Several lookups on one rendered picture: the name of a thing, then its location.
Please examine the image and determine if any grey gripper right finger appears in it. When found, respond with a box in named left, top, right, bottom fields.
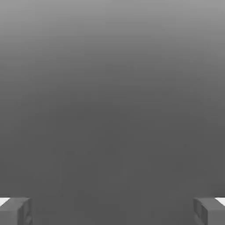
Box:
left=192, top=197, right=225, bottom=225

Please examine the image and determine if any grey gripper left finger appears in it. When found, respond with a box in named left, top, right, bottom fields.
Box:
left=0, top=197, right=33, bottom=225

